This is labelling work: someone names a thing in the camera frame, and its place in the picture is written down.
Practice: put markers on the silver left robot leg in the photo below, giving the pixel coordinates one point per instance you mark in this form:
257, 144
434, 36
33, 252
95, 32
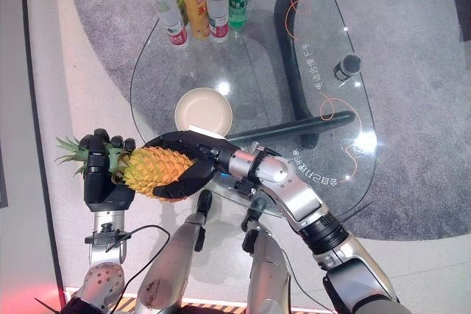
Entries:
173, 255

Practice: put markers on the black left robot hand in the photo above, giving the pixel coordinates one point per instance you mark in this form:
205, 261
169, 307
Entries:
95, 189

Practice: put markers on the red cap water bottle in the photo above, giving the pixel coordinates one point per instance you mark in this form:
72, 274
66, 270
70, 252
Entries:
218, 12
173, 23

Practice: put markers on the dark furniture piece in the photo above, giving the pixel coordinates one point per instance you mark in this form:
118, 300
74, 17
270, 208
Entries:
461, 12

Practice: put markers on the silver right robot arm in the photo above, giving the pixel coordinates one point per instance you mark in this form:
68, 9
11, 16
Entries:
301, 196

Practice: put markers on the grey carpet rug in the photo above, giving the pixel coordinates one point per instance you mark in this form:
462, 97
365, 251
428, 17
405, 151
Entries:
404, 89

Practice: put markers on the silver robot leg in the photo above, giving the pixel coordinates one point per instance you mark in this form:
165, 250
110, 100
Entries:
266, 262
173, 255

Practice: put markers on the yellow pineapple with green crown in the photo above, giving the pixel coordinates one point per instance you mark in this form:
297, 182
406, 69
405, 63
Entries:
154, 170

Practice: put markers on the black curved table base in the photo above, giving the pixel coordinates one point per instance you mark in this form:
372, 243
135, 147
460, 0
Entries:
290, 53

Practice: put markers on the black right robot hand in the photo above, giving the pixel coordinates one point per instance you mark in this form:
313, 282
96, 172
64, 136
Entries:
206, 148

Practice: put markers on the small black jar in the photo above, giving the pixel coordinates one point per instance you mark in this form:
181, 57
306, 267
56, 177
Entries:
346, 67

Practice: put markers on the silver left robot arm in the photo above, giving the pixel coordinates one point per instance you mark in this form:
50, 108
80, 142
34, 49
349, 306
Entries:
105, 255

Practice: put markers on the silver right robot leg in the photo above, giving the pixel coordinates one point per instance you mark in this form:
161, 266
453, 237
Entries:
266, 262

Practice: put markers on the yellow cylindrical canister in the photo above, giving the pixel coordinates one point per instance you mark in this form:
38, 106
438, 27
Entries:
197, 5

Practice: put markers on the cream round plate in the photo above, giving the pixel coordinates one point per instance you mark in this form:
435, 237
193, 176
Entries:
202, 111

